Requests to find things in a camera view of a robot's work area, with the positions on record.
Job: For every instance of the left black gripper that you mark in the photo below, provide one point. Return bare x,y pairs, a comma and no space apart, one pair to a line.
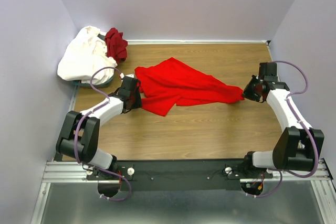
138,103

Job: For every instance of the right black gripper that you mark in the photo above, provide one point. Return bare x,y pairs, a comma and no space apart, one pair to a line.
247,94

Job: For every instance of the bright red t-shirt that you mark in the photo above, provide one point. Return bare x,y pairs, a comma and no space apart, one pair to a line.
172,82

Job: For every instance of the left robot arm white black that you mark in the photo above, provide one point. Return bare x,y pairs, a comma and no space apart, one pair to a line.
79,134

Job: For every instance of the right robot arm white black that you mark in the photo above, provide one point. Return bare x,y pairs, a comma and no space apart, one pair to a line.
299,146

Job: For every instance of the dark red t-shirt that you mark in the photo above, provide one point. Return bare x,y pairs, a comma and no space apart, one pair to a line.
116,45

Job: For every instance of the grey laundry basket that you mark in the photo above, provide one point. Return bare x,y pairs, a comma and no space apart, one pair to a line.
86,82

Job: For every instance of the white t-shirt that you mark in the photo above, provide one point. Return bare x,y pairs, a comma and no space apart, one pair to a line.
86,54

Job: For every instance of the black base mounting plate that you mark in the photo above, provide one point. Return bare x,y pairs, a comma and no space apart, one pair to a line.
186,174

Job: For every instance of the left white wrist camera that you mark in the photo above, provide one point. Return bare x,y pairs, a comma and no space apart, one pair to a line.
122,75

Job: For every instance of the aluminium extrusion frame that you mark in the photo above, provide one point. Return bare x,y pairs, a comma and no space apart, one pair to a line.
56,171

